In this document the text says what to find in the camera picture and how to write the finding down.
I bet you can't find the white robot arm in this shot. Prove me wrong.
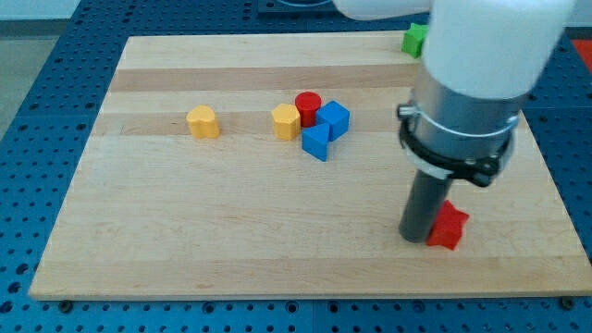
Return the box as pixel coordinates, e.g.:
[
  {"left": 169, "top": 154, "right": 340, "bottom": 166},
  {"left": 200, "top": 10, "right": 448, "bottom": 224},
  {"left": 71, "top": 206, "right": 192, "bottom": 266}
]
[{"left": 333, "top": 0, "right": 575, "bottom": 242}]

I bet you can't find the red star block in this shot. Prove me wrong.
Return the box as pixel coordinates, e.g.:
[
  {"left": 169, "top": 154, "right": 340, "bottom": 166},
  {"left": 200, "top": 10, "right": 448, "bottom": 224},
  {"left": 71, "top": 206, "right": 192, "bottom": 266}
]
[{"left": 425, "top": 200, "right": 470, "bottom": 251}]

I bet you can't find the red cylinder block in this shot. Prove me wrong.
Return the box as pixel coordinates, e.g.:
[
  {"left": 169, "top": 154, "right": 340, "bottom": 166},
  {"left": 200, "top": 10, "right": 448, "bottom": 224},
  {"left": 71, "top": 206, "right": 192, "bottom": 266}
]
[{"left": 295, "top": 92, "right": 322, "bottom": 128}]

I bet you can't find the green star block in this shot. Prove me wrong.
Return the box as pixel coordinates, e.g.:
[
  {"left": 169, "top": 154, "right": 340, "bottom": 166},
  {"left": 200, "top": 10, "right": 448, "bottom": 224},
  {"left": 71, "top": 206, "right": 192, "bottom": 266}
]
[{"left": 401, "top": 23, "right": 429, "bottom": 58}]

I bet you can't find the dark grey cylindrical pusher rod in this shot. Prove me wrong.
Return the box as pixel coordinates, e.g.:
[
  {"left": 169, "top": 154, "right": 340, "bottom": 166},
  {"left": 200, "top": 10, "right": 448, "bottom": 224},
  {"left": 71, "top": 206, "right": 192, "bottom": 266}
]
[{"left": 399, "top": 170, "right": 452, "bottom": 243}]

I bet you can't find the wooden board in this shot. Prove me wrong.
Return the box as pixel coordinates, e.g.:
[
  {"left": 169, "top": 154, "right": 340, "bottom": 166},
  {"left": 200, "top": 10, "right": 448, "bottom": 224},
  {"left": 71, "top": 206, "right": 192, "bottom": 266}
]
[{"left": 29, "top": 31, "right": 591, "bottom": 302}]

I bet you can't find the blue cube block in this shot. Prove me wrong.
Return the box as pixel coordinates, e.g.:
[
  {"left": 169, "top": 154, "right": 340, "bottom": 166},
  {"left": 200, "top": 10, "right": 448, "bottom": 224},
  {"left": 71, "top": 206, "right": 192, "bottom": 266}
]
[{"left": 315, "top": 101, "right": 351, "bottom": 142}]

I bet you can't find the silver flange with black clamp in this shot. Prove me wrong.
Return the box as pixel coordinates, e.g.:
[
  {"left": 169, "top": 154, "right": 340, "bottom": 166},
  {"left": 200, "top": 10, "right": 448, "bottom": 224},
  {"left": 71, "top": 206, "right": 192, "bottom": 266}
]
[{"left": 397, "top": 66, "right": 526, "bottom": 187}]

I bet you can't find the yellow pentagon block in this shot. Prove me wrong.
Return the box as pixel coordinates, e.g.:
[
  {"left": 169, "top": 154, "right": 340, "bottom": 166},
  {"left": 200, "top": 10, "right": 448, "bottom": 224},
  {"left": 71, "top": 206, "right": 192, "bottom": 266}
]
[{"left": 271, "top": 104, "right": 301, "bottom": 141}]

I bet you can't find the blue triangle block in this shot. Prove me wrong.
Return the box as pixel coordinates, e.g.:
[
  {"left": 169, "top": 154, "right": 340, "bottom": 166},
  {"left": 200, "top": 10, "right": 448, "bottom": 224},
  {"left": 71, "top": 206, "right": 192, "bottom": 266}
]
[{"left": 302, "top": 123, "right": 330, "bottom": 162}]

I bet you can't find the yellow heart block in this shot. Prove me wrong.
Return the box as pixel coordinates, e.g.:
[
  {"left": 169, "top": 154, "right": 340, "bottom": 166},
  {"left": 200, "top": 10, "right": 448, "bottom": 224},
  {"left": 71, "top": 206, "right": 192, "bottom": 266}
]
[{"left": 186, "top": 105, "right": 220, "bottom": 139}]

